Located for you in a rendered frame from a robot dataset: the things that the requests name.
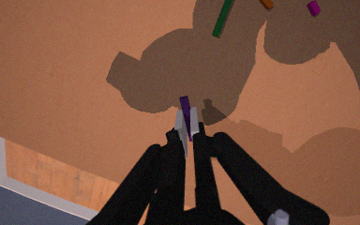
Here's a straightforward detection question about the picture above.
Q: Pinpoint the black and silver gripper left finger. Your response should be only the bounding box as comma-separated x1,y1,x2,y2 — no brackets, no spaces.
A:
85,110,188,225

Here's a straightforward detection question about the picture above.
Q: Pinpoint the dark purple rod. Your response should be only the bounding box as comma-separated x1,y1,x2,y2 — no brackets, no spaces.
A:
180,96,192,142

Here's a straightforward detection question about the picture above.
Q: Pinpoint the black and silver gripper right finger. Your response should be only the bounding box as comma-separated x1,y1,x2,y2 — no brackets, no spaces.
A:
190,107,330,225

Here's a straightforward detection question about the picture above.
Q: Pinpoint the short magenta rod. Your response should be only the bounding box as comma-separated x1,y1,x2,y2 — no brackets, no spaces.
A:
307,0,321,16

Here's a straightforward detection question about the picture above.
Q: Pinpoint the orange rod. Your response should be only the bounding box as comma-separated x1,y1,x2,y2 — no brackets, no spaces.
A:
259,0,274,10

